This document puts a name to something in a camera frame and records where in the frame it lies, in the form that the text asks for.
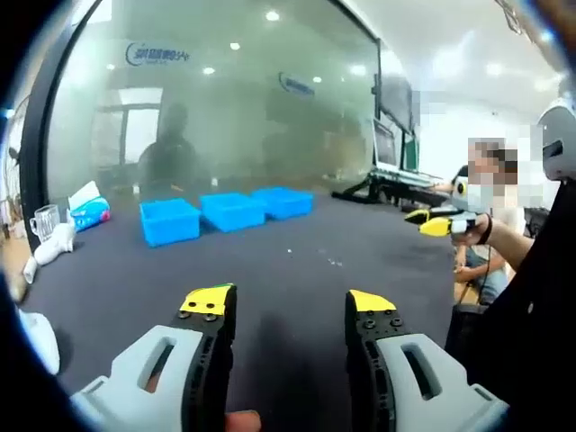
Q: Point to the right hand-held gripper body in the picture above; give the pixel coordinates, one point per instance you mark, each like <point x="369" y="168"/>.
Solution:
<point x="463" y="200"/>

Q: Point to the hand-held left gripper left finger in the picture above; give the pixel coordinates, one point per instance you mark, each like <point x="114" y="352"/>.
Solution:
<point x="126" y="400"/>

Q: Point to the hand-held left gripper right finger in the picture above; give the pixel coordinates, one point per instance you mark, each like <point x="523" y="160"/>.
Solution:
<point x="454" y="405"/>

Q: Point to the screws nuts washers group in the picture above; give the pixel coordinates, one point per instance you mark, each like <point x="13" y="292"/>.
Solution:
<point x="333" y="262"/>

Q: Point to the blue plastic bin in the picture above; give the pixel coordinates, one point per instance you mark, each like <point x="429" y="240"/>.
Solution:
<point x="231" y="211"/>
<point x="168" y="222"/>
<point x="283" y="202"/>

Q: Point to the person's right hand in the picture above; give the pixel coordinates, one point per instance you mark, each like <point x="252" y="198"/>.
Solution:
<point x="477" y="236"/>

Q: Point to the person's left hand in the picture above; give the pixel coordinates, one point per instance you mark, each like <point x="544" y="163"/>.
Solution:
<point x="243" y="423"/>

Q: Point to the green-edged monitor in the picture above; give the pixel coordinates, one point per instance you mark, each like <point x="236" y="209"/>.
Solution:
<point x="411" y="150"/>

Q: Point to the person's black clothing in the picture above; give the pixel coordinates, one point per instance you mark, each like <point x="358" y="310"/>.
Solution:
<point x="517" y="337"/>

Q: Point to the white plastic object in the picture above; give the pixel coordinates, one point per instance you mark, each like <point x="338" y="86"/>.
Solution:
<point x="42" y="342"/>
<point x="56" y="245"/>

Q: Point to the blue white tissue pack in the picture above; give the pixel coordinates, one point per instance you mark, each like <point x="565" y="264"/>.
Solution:
<point x="90" y="211"/>

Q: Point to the clear glass mug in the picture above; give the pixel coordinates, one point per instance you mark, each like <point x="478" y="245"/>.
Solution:
<point x="45" y="222"/>

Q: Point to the black standing fan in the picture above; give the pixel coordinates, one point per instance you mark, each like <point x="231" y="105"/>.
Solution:
<point x="12" y="153"/>

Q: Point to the black glass wall pillar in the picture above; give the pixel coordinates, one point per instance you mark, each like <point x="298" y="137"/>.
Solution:
<point x="40" y="135"/>

